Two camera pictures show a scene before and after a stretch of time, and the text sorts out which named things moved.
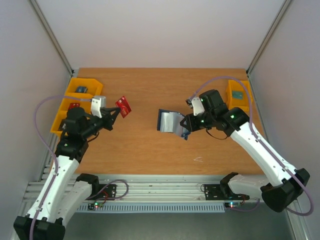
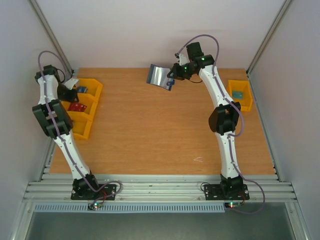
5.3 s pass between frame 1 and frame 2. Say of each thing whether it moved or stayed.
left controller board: stayed
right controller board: stayed
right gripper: moved
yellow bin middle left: stayed
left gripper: moved
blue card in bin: stayed
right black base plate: stayed
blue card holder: moved
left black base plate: stayed
